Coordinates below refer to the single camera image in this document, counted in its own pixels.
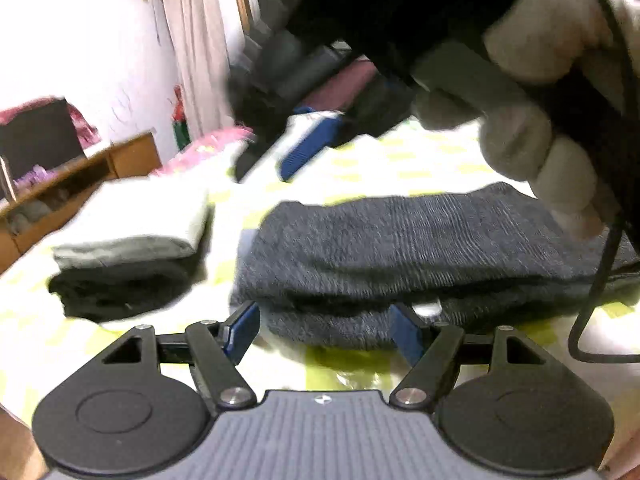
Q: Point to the person's right hand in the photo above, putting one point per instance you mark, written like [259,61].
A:
[545,30]

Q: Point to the pink cloth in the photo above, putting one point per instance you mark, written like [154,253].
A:
[82,125]

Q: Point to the maroon sofa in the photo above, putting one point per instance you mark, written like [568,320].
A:
[345,85]

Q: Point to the black television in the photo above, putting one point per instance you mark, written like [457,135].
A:
[40,130]

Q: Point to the person's right forearm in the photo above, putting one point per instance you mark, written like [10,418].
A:
[400,5]

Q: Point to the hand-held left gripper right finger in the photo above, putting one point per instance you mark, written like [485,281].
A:
[407,340]

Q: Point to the beige curtain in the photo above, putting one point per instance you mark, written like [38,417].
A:
[195,35]

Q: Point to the green checked plastic sheet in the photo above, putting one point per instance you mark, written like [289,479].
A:
[400,160]

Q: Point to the purple cloth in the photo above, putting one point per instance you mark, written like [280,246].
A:
[35,175]

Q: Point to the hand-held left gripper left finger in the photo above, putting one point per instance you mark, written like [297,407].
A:
[244,330]

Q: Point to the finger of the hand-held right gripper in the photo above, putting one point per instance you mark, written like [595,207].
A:
[310,147]

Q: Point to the folded light grey cloth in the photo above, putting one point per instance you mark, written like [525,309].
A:
[140,220]

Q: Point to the folded black cloth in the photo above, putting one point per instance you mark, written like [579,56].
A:
[115,287]

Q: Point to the red and green bag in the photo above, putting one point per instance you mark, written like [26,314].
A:
[180,110]

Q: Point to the wooden cabinet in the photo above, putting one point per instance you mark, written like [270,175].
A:
[135,155]

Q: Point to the dark grey checked pants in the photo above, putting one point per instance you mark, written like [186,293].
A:
[375,245]

